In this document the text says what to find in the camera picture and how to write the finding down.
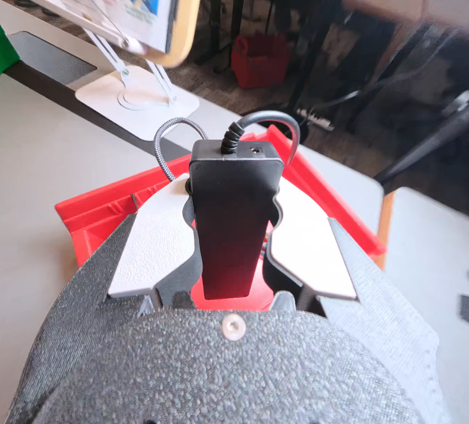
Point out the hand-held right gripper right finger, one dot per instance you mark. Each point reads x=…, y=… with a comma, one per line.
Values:
x=311, y=248

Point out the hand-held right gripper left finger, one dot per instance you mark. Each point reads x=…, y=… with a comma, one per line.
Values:
x=154, y=244

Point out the black usb hub box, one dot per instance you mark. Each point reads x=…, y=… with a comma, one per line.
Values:
x=234, y=211

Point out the red plastic bin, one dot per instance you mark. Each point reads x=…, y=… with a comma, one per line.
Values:
x=106, y=211

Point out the small red bin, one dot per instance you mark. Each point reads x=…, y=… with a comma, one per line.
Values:
x=258, y=64

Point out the green plastic bin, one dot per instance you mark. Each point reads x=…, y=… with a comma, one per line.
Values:
x=7, y=50

